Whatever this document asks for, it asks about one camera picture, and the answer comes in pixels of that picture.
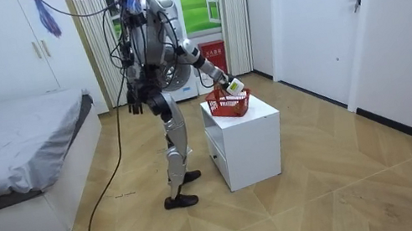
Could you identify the landscape window wall poster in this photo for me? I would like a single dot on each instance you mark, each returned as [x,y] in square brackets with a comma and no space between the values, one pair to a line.
[193,7]

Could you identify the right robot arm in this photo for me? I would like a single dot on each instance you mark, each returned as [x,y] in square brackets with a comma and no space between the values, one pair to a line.
[192,55]

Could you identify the white bedside cabinet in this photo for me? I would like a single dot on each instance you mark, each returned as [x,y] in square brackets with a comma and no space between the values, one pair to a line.
[251,145]

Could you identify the red wall box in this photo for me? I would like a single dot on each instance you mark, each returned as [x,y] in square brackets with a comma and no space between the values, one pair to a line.
[213,52]

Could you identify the white door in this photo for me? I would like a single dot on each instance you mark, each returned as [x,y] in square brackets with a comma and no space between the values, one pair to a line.
[314,28]

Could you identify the robot body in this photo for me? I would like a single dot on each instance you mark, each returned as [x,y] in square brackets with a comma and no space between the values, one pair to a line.
[151,36]

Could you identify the red plastic basket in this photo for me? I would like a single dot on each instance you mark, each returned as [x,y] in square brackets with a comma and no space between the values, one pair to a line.
[230,108]

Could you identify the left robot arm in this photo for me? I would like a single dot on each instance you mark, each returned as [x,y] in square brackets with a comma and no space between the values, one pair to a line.
[133,75]

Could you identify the grey bed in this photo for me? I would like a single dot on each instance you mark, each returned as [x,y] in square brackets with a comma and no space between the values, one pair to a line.
[2,143]

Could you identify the robot legs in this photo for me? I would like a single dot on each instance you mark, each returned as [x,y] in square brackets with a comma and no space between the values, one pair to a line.
[175,129]

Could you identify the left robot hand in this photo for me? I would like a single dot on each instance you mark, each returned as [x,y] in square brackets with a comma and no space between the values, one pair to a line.
[134,102]

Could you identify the white pleated curtain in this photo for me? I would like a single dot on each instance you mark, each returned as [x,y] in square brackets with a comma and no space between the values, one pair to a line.
[235,17]
[96,45]

